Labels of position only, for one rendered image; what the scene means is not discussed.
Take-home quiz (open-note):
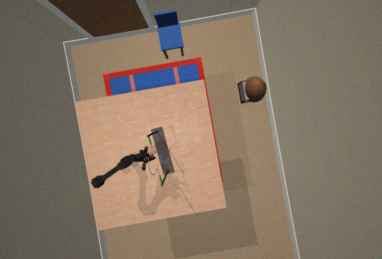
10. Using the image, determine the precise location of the thin grey curved wire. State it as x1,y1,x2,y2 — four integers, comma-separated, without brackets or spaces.
147,127,174,186

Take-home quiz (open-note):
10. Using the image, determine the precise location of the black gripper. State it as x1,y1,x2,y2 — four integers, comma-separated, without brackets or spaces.
136,146,156,170

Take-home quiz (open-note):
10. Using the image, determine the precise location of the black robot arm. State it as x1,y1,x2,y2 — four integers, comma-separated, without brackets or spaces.
91,150,146,188

